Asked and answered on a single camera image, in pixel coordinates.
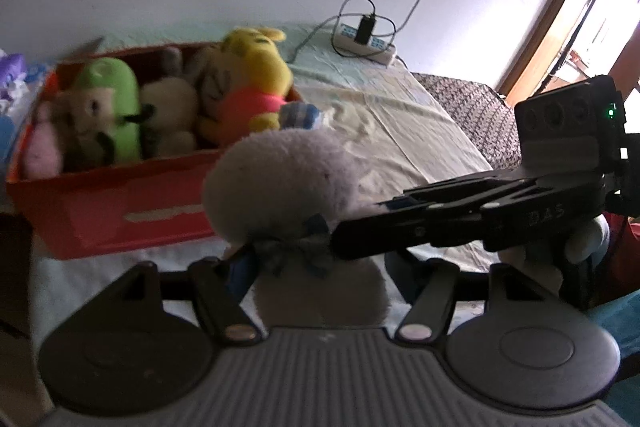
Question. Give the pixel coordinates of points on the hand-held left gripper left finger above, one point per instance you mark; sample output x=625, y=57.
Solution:
x=240, y=274

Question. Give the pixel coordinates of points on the red cardboard box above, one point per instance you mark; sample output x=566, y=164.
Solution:
x=100, y=207

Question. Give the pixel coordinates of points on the pale printed bed sheet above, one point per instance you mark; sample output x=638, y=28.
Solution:
x=400, y=127

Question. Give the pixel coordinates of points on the pink teddy bear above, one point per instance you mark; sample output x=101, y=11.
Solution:
x=42, y=147

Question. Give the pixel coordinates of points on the brown patterned cloth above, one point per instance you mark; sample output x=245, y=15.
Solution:
x=465, y=117

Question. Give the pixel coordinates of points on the purple packet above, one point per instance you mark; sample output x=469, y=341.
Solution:
x=12, y=64

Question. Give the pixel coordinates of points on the white plush toy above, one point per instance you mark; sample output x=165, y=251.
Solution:
x=167, y=112

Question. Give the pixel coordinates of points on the person's right hand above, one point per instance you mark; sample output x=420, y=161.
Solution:
x=585, y=239

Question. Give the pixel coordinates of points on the black charger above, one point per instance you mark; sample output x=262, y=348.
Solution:
x=366, y=29

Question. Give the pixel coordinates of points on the white plush with blue ears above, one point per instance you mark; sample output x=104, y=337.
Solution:
x=280, y=187

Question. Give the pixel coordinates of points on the green plush toy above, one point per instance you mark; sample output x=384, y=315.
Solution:
x=117, y=107

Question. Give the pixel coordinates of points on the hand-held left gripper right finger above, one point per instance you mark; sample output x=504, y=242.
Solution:
x=400, y=279

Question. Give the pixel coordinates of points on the yellow tiger plush toy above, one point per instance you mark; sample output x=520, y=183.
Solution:
x=250, y=82

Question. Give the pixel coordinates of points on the white plastic packet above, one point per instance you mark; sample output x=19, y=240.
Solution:
x=12, y=89

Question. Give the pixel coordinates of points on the white power strip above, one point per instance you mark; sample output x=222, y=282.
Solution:
x=370, y=47

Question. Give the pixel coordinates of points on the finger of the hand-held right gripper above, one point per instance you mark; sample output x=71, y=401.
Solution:
x=400, y=232
x=465, y=189

